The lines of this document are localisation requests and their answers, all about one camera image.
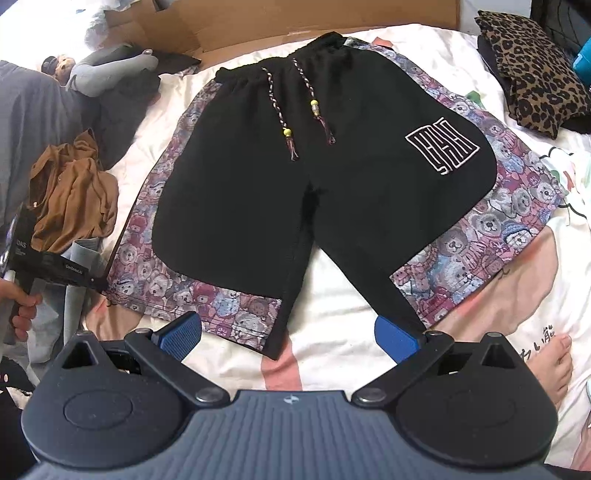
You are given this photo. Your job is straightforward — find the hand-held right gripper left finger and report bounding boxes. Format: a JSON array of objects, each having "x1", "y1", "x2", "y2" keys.
[{"x1": 60, "y1": 311, "x2": 230, "y2": 408}]

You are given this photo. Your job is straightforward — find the grey cloth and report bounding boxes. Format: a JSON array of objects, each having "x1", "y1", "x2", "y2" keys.
[{"x1": 28, "y1": 237, "x2": 109, "y2": 342}]

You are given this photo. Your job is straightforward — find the brown teddy bear toy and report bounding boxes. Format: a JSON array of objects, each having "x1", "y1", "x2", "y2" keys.
[{"x1": 41, "y1": 54, "x2": 77, "y2": 86}]

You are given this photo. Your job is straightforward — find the teal jersey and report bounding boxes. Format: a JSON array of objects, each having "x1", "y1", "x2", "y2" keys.
[{"x1": 573, "y1": 51, "x2": 591, "y2": 86}]

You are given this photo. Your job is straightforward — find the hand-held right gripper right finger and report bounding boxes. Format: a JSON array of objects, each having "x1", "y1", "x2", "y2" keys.
[{"x1": 352, "y1": 314, "x2": 532, "y2": 408}]

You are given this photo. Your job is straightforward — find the person's foot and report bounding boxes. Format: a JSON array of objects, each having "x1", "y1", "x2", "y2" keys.
[{"x1": 526, "y1": 335, "x2": 574, "y2": 409}]

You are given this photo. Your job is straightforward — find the dark grey pillow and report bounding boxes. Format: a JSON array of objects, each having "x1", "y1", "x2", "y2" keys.
[{"x1": 0, "y1": 60, "x2": 100, "y2": 227}]

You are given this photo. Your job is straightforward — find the black shorts with bear-print panels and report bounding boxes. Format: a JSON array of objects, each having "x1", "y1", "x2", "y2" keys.
[{"x1": 105, "y1": 31, "x2": 568, "y2": 361}]

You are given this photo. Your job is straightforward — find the person's left hand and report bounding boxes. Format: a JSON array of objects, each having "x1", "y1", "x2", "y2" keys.
[{"x1": 0, "y1": 278, "x2": 43, "y2": 344}]

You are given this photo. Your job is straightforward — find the brown cardboard sheet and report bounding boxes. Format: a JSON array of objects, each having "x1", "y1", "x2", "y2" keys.
[{"x1": 104, "y1": 0, "x2": 462, "y2": 72}]

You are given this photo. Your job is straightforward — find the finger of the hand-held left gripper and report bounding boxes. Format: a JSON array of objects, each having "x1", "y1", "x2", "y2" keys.
[{"x1": 65, "y1": 272, "x2": 114, "y2": 297}]

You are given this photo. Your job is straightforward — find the cream bear-print blanket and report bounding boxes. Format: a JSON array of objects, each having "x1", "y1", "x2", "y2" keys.
[{"x1": 83, "y1": 18, "x2": 591, "y2": 472}]

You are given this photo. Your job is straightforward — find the black cloth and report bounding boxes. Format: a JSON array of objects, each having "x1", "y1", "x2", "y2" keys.
[{"x1": 95, "y1": 52, "x2": 204, "y2": 169}]

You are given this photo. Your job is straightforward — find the brown garment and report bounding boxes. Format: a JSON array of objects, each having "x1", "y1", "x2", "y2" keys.
[{"x1": 30, "y1": 129, "x2": 119, "y2": 254}]

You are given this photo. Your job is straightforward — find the leopard print garment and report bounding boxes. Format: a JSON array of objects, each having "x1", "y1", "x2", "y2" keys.
[{"x1": 475, "y1": 10, "x2": 591, "y2": 139}]

